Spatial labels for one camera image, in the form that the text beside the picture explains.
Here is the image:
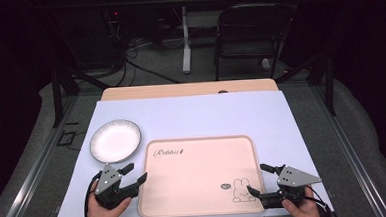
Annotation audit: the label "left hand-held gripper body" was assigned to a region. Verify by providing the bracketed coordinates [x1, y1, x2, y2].
[93, 161, 141, 211]

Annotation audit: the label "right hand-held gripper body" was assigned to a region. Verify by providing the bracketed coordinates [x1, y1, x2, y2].
[258, 164, 324, 210]

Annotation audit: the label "person's right hand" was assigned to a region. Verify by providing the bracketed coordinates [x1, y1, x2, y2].
[279, 185, 322, 217]

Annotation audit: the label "white plate with dark rim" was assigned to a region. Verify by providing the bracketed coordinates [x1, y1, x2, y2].
[87, 117, 144, 165]

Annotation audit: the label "pink tray with rabbit print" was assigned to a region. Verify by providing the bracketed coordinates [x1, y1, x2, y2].
[134, 133, 268, 217]

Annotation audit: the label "black floor socket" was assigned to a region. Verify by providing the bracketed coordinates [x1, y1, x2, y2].
[55, 130, 78, 148]

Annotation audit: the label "pale lavender table mat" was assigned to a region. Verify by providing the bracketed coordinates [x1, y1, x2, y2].
[47, 87, 335, 217]

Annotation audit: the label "black metal stand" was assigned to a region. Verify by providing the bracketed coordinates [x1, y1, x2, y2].
[49, 63, 114, 129]
[272, 46, 338, 120]

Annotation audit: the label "white desk leg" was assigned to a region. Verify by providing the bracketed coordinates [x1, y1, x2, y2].
[179, 6, 194, 75]

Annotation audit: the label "black folding chair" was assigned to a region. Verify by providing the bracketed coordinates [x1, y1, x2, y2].
[210, 0, 298, 82]

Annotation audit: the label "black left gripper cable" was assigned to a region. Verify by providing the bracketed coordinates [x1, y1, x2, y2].
[80, 170, 107, 217]

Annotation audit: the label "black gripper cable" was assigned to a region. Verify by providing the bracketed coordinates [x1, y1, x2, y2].
[80, 170, 107, 217]
[304, 183, 341, 217]

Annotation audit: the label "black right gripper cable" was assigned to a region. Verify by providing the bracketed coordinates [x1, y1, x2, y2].
[304, 183, 341, 217]

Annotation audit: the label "grey metal floor rail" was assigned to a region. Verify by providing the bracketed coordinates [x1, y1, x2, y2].
[309, 80, 386, 217]
[0, 94, 85, 217]

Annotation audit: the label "black floor cable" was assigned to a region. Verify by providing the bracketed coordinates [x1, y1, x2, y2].
[123, 54, 185, 88]

